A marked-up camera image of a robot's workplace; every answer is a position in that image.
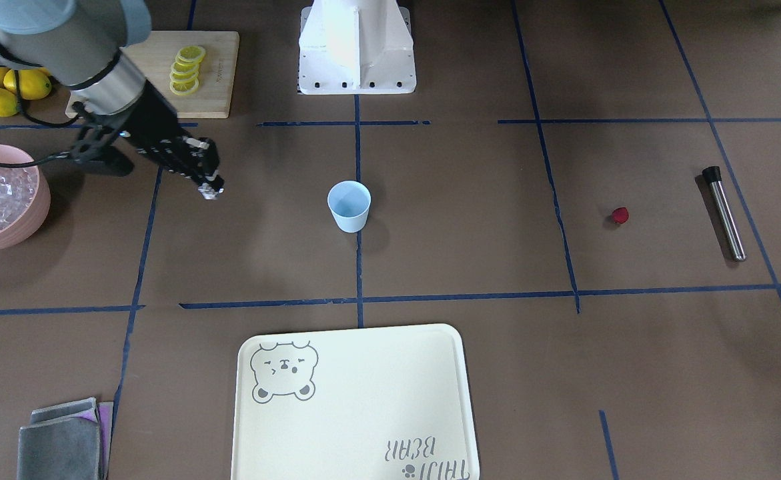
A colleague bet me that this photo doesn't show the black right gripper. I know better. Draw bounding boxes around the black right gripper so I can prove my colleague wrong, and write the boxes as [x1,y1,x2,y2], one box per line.
[70,80,225,201]

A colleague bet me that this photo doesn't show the red strawberry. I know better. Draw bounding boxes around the red strawberry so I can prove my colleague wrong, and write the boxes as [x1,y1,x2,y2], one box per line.
[610,207,630,225]

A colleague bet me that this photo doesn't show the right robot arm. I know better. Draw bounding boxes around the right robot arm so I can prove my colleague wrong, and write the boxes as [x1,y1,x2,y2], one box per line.
[0,1,223,199]

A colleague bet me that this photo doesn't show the light blue plastic cup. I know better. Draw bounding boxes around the light blue plastic cup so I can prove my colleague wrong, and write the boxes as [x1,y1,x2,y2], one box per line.
[327,180,371,233]

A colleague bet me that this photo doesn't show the pink bowl of ice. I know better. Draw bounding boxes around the pink bowl of ice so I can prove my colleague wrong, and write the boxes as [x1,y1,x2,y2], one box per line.
[0,145,51,249]

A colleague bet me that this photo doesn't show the lemon slices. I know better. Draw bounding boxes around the lemon slices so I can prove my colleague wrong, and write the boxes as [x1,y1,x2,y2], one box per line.
[169,45,207,95]

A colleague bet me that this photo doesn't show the wooden cutting board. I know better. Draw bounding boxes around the wooden cutting board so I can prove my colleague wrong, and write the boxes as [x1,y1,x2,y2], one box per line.
[65,31,240,119]

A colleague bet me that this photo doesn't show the cream bear tray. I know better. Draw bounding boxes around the cream bear tray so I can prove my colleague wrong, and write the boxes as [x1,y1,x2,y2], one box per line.
[229,324,481,479]

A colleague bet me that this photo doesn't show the grey folded cloth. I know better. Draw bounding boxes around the grey folded cloth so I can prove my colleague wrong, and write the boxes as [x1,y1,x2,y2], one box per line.
[16,397,115,479]

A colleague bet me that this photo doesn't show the steel muddler black tip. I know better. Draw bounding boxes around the steel muddler black tip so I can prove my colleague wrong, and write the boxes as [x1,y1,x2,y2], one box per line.
[702,166,748,262]

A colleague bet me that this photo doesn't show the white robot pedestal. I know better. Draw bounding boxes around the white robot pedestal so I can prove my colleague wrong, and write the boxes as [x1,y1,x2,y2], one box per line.
[297,1,417,95]

